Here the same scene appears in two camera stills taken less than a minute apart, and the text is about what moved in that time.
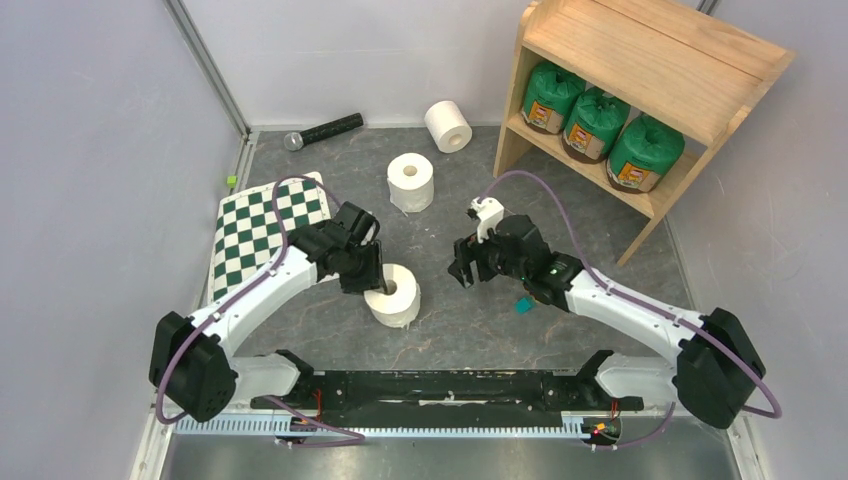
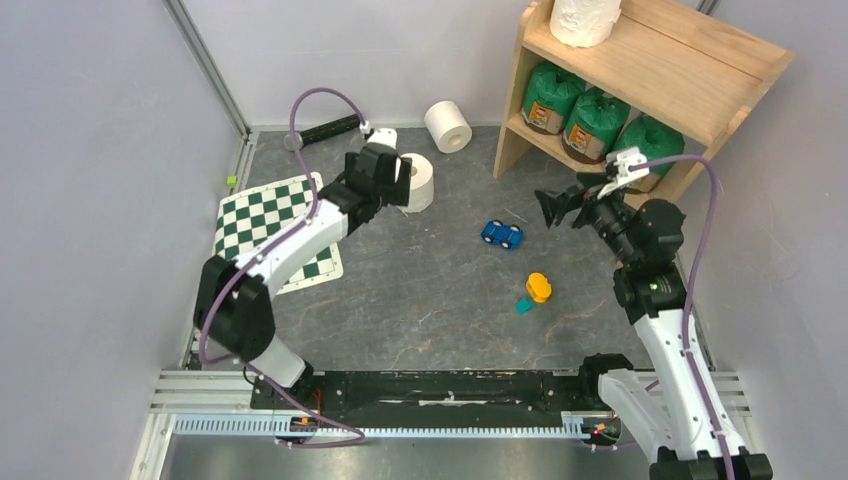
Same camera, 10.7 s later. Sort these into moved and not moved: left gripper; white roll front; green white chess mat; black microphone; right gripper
Moved: white roll front; left gripper; right gripper
Not moved: black microphone; green white chess mat
